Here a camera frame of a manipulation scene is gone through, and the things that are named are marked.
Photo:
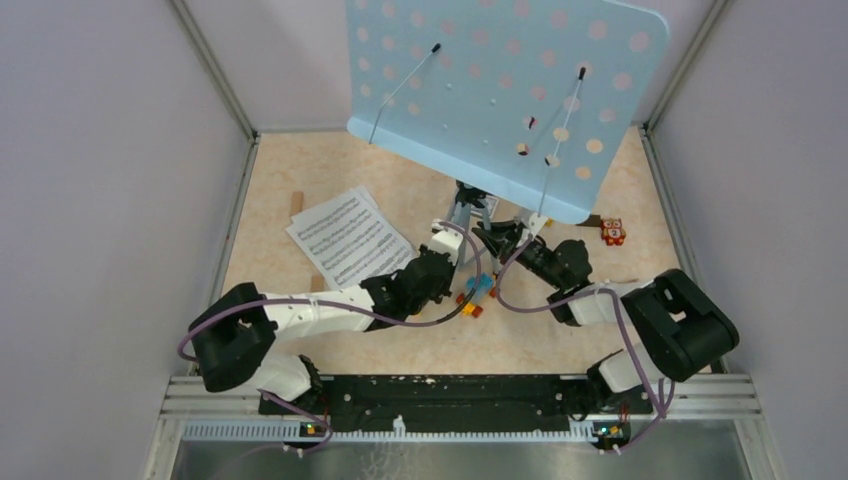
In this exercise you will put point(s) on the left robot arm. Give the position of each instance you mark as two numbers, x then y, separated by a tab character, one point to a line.
233	339

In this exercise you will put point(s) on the wooden block far left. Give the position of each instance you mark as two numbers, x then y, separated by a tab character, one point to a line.
296	203

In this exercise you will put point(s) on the light blue music stand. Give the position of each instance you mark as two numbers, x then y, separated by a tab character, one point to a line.
526	100

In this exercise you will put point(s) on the red owl number block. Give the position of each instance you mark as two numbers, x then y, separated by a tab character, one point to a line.
612	231

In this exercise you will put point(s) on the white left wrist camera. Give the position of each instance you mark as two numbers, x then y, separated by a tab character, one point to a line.
447	238

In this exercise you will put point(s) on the wooden block near left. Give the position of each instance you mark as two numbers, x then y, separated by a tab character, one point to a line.
317	283

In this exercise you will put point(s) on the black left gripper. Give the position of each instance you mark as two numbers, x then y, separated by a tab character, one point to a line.
445	286

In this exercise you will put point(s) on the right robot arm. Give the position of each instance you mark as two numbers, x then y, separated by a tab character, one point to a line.
670	328

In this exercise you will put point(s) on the dark brown wooden block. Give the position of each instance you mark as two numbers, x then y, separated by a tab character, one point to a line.
593	221

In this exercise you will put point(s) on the blue toy brick car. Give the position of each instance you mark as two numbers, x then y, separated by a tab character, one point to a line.
472	297

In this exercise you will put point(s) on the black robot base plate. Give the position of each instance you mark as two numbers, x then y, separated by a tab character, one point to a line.
465	403

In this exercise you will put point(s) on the blue playing card box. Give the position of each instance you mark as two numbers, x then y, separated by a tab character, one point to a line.
491	204

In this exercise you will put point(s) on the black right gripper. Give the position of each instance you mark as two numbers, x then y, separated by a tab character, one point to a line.
494	237

